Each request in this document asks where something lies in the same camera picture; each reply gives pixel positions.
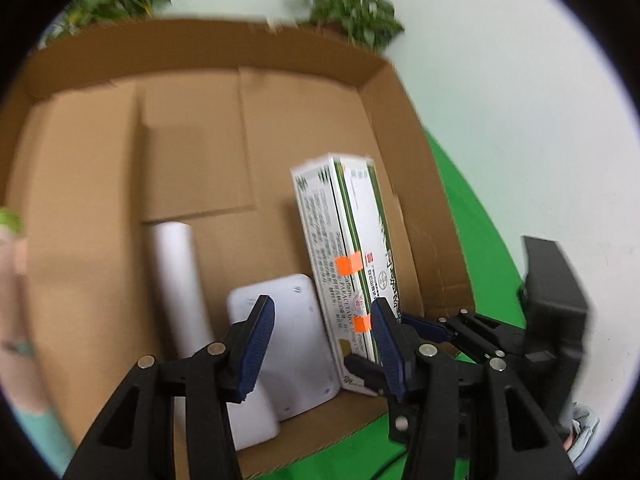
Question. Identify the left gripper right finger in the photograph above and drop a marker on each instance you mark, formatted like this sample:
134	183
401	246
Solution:
510	437

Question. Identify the white handheld fan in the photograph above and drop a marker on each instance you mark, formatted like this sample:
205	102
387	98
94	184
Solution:
182	298

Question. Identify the large cardboard box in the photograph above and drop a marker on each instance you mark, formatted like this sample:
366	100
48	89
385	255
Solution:
125	126

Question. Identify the white green medicine box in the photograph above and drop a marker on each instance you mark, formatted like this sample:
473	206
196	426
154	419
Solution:
348	243

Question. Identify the green tablecloth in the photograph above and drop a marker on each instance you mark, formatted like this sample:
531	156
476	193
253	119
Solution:
495	279

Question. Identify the white plastic case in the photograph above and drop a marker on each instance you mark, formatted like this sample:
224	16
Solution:
298	373

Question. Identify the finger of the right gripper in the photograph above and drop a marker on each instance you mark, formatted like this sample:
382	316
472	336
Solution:
380	394
475	335

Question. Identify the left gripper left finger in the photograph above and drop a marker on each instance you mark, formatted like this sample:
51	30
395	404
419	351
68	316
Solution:
133	435

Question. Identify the potted plant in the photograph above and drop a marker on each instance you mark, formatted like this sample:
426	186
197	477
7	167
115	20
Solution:
371	24
81	14

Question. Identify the pink pig plush toy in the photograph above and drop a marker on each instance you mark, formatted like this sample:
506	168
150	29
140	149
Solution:
22	384

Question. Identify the right potted plant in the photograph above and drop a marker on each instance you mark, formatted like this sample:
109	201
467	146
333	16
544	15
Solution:
371	24

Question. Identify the left potted plant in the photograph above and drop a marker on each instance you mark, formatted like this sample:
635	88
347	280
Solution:
81	14

